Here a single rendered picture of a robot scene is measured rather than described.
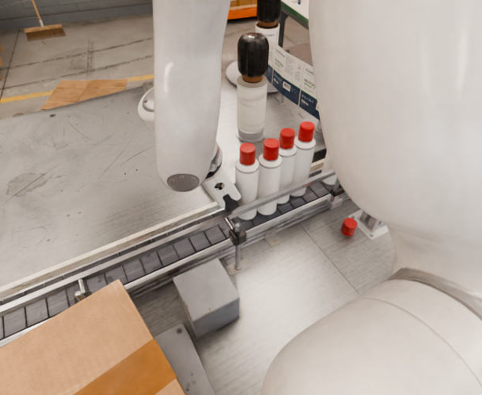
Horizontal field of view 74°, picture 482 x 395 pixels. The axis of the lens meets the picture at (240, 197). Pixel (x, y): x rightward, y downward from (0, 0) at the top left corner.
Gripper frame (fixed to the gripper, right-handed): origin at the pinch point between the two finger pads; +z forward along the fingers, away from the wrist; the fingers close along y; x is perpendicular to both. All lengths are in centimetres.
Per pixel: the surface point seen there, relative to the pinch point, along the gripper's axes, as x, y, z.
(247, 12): -159, 339, 145
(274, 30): -48, 56, 5
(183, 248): 14.3, -1.8, 1.6
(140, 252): 19.7, -4.5, -9.1
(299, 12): -107, 133, 54
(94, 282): 32.5, -0.9, -5.0
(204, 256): 11.3, -5.5, 3.9
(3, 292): 45.9, 3.3, -13.0
